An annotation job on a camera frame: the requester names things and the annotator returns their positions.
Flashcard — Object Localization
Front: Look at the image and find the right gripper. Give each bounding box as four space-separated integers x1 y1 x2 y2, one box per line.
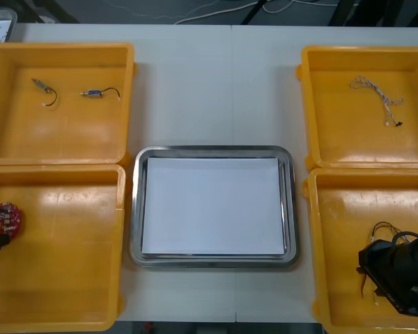
357 239 418 317

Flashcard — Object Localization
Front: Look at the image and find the round red circuit board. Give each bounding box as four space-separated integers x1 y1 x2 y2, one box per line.
0 201 24 238

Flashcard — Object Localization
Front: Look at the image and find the black wire harness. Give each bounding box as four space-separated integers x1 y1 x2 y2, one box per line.
359 221 418 308

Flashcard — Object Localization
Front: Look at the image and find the steel tray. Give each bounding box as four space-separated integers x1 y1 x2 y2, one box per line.
128 145 300 269

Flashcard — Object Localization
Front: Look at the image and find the grey metal solenoid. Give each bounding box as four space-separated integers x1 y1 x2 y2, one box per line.
30 78 60 108

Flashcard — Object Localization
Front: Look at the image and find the blue-white twisted wire harness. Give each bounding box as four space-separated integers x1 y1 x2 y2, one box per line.
349 75 405 129

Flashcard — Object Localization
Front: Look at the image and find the blue label metal solenoid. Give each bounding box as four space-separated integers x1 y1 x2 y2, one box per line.
79 86 123 102

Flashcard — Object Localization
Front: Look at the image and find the yellow-orange plastic bin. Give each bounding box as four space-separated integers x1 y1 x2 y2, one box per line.
295 45 418 171
0 42 139 167
302 168 418 334
0 164 128 332

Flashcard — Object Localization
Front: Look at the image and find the white paper sheet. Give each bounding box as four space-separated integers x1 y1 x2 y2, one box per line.
141 156 287 257

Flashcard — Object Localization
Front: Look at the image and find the black stand leg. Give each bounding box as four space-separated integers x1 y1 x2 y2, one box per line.
239 0 266 25

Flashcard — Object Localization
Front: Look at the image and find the grey floor cable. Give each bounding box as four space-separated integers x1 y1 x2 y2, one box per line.
173 0 262 25

